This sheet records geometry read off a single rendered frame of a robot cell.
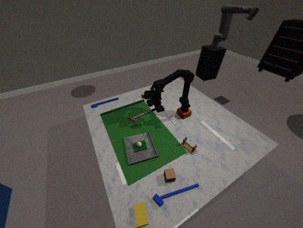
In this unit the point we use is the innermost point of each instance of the brown cube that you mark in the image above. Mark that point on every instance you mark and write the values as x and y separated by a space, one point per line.
169 175

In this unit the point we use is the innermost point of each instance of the yellow flat rectangular block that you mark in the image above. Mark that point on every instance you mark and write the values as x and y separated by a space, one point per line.
140 214

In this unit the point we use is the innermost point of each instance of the green flat mat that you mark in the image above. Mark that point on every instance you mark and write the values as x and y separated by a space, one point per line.
118 126

